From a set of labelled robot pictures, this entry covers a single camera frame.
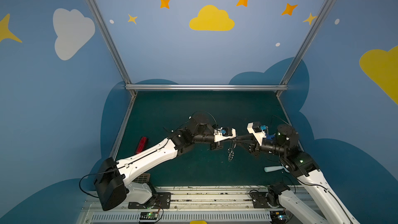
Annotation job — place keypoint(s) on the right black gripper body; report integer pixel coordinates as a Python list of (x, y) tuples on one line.
[(255, 144)]

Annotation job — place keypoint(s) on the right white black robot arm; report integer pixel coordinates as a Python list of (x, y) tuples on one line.
[(285, 144)]

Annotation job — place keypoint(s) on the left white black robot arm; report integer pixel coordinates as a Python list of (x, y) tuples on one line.
[(114, 181)]

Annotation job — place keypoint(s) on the blue toy shovel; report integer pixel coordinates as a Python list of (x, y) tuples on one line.
[(271, 137)]

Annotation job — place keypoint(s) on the light blue spatula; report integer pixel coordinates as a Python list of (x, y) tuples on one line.
[(273, 169)]

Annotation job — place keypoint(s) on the red cylindrical bottle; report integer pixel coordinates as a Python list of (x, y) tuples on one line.
[(141, 145)]

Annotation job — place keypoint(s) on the brown slotted spatula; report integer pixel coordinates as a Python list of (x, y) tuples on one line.
[(143, 178)]

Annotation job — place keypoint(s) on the yellow object bottom edge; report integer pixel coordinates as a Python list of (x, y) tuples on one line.
[(198, 222)]

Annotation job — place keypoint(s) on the right green circuit board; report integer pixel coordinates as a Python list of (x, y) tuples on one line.
[(280, 217)]

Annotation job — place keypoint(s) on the green circuit board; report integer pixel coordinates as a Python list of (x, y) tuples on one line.
[(148, 217), (280, 217)]

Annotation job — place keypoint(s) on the left green circuit board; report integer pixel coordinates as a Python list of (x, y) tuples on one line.
[(148, 217)]

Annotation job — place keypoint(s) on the right side frame bar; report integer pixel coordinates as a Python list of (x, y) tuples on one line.
[(288, 120)]

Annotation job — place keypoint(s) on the aluminium mounting rail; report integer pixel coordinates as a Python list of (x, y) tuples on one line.
[(199, 198)]

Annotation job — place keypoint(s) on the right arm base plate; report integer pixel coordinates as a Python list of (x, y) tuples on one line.
[(264, 199)]

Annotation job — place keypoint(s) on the back aluminium frame bar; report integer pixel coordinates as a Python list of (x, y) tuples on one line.
[(206, 87)]

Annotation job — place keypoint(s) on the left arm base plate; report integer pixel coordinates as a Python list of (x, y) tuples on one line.
[(161, 199)]

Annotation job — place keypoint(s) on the white slotted cable duct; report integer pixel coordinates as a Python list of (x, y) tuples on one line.
[(182, 217)]

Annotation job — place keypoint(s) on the left side frame bar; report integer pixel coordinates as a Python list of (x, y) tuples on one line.
[(122, 129)]

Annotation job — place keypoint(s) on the right aluminium frame post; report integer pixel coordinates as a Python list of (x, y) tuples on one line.
[(310, 36)]

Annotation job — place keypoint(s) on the aluminium frame post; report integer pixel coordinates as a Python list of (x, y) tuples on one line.
[(92, 4), (310, 36)]

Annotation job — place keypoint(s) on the left aluminium frame post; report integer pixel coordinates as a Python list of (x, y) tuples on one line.
[(92, 4)]

